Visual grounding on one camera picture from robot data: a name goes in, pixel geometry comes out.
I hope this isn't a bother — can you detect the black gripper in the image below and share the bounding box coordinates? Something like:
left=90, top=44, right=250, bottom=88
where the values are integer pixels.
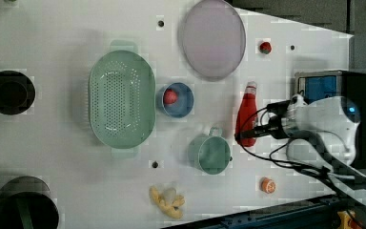
left=234, top=100, right=292, bottom=139

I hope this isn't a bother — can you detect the red plush ketchup bottle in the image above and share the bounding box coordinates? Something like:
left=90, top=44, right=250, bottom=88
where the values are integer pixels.
left=235, top=81, right=257, bottom=135

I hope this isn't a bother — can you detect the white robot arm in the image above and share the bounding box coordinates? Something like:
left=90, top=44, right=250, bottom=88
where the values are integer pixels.
left=234, top=94, right=366, bottom=211

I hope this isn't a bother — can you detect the lilac round plate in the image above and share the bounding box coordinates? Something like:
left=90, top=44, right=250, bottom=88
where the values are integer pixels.
left=179, top=0, right=246, bottom=81

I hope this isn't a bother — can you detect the orange toy slice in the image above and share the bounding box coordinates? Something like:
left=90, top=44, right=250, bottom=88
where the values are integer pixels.
left=260, top=177, right=275, bottom=194

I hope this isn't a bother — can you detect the blue bowl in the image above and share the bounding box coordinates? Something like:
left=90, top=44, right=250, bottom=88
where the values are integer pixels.
left=155, top=82, right=194, bottom=118

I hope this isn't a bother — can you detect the red toy strawberry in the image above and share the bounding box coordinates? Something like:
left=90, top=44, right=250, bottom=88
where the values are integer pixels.
left=259, top=42, right=272, bottom=54

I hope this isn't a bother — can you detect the silver toaster oven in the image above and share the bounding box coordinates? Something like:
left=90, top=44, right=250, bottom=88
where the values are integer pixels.
left=284, top=71, right=366, bottom=169

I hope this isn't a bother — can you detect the green oval colander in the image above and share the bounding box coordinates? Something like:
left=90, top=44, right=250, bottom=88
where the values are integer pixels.
left=89, top=40, right=155, bottom=158

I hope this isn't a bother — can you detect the yellow clamp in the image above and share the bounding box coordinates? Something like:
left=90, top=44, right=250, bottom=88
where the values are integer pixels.
left=337, top=211, right=362, bottom=229

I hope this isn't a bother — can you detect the black cylindrical bin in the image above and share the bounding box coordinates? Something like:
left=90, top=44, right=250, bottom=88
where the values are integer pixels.
left=0, top=176, right=60, bottom=229

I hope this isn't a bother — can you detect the black round container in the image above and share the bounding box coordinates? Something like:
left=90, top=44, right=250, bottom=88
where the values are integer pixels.
left=0, top=71, right=36, bottom=115

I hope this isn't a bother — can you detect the green cup with handle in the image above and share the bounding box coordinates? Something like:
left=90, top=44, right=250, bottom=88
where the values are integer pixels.
left=188, top=127, right=231, bottom=175

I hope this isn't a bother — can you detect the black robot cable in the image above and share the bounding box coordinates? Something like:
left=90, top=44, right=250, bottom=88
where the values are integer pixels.
left=234, top=106, right=366, bottom=195

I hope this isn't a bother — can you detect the blue metal frame rail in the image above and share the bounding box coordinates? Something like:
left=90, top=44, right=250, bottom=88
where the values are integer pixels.
left=164, top=195, right=366, bottom=229

